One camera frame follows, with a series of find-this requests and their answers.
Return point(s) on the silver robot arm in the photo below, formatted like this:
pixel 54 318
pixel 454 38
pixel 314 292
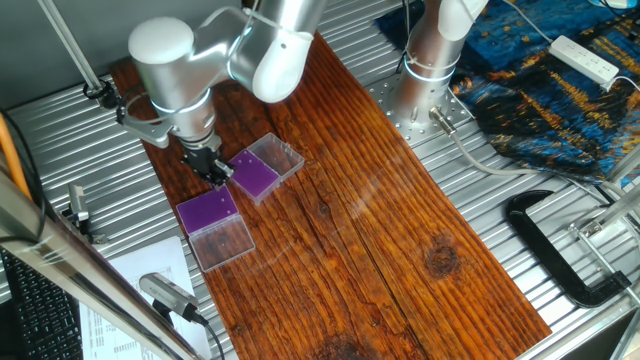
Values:
pixel 170 75

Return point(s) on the thin metal rod with foot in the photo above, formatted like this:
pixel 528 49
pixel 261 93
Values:
pixel 71 45

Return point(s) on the blue patterned cloth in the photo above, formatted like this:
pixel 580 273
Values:
pixel 530 110

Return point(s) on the shiny metal frame bar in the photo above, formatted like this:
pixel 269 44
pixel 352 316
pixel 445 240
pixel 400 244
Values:
pixel 60 255

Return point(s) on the black keyboard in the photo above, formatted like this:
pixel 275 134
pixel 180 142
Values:
pixel 45 325

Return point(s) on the orange tube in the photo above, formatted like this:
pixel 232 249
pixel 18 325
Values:
pixel 11 155

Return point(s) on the aluminium frame profile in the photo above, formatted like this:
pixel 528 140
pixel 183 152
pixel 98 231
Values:
pixel 615 210
pixel 627 167

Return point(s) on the purple pipette tip box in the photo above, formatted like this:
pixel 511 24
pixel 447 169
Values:
pixel 205 212
pixel 260 175

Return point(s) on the black c-clamp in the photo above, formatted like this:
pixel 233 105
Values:
pixel 537 245

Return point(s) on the brown wooden board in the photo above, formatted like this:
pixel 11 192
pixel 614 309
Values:
pixel 350 250

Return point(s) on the black clamp tool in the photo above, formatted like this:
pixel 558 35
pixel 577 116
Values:
pixel 77 200

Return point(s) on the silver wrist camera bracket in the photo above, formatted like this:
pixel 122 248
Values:
pixel 150 131

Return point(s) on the silver perforated base plate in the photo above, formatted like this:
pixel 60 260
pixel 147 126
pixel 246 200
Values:
pixel 415 132

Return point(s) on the white printed paper sheets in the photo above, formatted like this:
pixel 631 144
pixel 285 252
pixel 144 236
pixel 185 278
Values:
pixel 150 255

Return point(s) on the white power strip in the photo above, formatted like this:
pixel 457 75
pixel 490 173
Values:
pixel 582 60

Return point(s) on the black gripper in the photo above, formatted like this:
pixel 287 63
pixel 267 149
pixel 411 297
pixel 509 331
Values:
pixel 202 162

